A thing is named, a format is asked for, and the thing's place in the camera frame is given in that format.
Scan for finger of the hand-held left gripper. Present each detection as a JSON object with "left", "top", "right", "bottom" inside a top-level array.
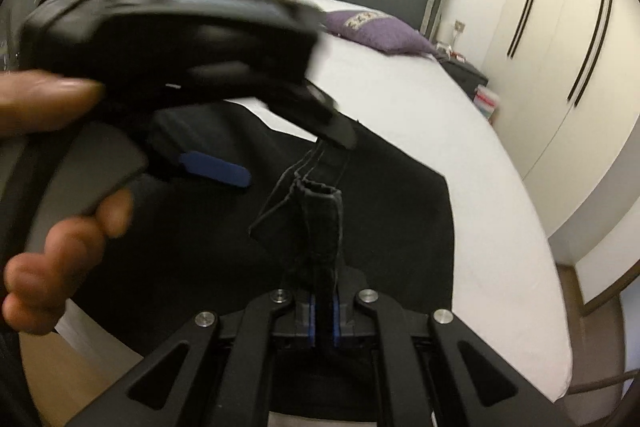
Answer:
[
  {"left": 265, "top": 79, "right": 359, "bottom": 152},
  {"left": 145, "top": 109, "right": 252, "bottom": 191}
]

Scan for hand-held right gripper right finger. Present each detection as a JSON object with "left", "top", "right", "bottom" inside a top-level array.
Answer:
[{"left": 332, "top": 267, "right": 576, "bottom": 427}]

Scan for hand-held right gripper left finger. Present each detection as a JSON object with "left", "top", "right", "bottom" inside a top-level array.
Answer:
[{"left": 65, "top": 267, "right": 318, "bottom": 427}]

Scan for black pants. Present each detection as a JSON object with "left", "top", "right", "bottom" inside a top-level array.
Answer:
[{"left": 70, "top": 97, "right": 457, "bottom": 413}]

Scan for person's left hand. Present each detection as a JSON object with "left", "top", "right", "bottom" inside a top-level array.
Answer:
[{"left": 0, "top": 72, "right": 137, "bottom": 336}]

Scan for purple cushion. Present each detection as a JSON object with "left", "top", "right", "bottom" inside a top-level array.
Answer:
[{"left": 320, "top": 9, "right": 438, "bottom": 56}]

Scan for white pillow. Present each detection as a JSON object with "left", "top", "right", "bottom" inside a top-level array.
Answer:
[{"left": 295, "top": 0, "right": 373, "bottom": 14}]

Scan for dark grey nightstand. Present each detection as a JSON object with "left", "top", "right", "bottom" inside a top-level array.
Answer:
[{"left": 439, "top": 57, "right": 489, "bottom": 100}]

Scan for bed with grey headboard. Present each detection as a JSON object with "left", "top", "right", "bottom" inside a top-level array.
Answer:
[{"left": 55, "top": 0, "right": 573, "bottom": 403}]

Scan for striped white bucket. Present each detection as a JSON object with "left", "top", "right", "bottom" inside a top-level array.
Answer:
[{"left": 472, "top": 86, "right": 501, "bottom": 126}]

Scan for white wardrobe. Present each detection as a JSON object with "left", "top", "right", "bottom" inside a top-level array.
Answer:
[{"left": 492, "top": 0, "right": 640, "bottom": 303}]

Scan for thin curved metal rod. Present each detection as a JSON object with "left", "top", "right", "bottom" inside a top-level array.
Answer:
[{"left": 570, "top": 369, "right": 640, "bottom": 394}]

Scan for white charging cable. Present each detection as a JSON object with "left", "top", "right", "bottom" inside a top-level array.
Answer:
[{"left": 435, "top": 42, "right": 468, "bottom": 62}]

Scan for wooden door frame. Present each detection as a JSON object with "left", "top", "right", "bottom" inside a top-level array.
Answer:
[{"left": 582, "top": 252, "right": 640, "bottom": 318}]

